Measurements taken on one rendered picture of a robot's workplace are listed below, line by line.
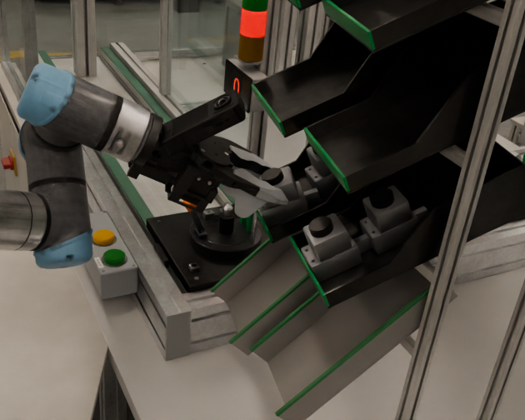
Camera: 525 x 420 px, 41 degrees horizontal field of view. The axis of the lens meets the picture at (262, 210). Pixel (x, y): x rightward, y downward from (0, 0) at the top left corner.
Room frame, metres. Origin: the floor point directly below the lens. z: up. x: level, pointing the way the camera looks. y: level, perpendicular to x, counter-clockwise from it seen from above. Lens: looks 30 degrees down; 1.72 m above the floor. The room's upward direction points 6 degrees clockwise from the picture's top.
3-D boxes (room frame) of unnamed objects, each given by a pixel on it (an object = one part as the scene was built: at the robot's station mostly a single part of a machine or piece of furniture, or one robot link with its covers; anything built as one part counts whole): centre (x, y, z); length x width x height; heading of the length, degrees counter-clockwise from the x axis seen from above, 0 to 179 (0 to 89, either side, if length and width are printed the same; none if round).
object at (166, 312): (1.31, 0.33, 0.91); 0.89 x 0.06 x 0.11; 30
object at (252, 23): (1.36, 0.06, 1.33); 0.05 x 0.05 x 0.05
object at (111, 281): (1.11, 0.29, 0.93); 0.21 x 0.07 x 0.06; 30
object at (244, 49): (1.36, 0.06, 1.28); 0.05 x 0.05 x 0.05
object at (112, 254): (1.05, 0.26, 0.96); 0.04 x 0.04 x 0.02
